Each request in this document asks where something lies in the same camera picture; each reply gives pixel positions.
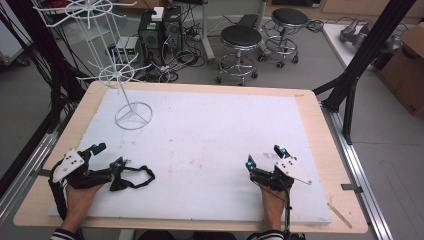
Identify thin wooden stick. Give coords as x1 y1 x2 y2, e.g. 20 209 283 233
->
327 202 354 230

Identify person's right hand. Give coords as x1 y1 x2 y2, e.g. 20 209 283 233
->
259 183 288 232

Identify brown cardboard box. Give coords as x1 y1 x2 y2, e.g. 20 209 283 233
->
377 22 424 118

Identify small white electronics boxes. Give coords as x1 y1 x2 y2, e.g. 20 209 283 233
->
114 35 140 57

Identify person's left hand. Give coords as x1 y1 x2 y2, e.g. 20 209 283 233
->
60 183 105 232

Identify aluminium rail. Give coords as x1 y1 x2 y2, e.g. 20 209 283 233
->
320 102 395 240
0 130 61 218

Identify black frame post with cables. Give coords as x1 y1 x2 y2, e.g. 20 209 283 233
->
0 0 88 134

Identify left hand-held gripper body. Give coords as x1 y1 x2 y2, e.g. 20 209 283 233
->
52 148 115 190

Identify white box with black mouse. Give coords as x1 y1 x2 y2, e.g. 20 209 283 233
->
146 6 166 23

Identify black computer tower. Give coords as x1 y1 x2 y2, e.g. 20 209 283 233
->
137 12 165 65
162 5 185 56

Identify white foam board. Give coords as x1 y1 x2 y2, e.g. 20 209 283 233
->
48 88 333 225

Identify tangle of floor cables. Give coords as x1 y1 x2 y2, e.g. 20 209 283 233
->
141 6 214 84

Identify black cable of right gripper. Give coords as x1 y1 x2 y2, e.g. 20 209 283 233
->
251 179 306 240

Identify black round stool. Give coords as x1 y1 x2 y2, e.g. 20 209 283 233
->
215 24 264 87
257 7 310 70

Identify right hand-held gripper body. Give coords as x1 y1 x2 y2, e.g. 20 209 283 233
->
249 155 313 192

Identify black metal frame post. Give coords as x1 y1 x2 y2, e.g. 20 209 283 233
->
312 0 418 146

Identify white wire display rack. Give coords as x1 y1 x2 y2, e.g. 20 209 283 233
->
32 0 154 132

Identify black cloth with strap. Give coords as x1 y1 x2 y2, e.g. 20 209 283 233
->
109 159 156 192

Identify grey tape strip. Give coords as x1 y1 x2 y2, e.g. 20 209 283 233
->
340 183 364 195

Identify white metal stand leg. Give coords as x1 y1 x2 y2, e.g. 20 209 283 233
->
199 0 217 65

